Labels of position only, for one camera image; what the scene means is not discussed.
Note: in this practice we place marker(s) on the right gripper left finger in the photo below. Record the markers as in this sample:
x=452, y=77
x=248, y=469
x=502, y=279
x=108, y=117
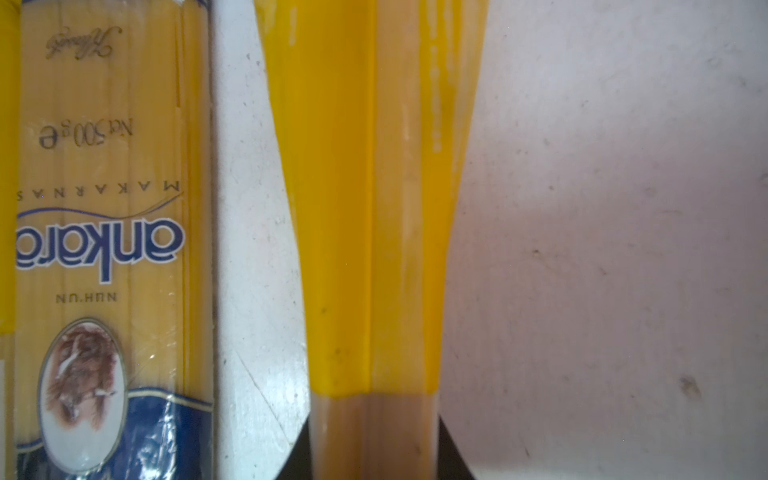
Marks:
x=298, y=465

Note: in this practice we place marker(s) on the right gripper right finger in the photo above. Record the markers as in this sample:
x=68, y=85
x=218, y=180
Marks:
x=450, y=465

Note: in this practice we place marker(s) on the blue yellow Ankara spaghetti bag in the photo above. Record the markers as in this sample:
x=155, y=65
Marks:
x=114, y=371

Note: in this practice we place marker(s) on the yellow clear spaghetti bag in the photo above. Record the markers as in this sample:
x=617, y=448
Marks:
x=372, y=104

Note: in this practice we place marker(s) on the yellow Pastatime spaghetti bag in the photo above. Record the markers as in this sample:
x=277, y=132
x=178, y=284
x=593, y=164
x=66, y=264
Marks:
x=10, y=79

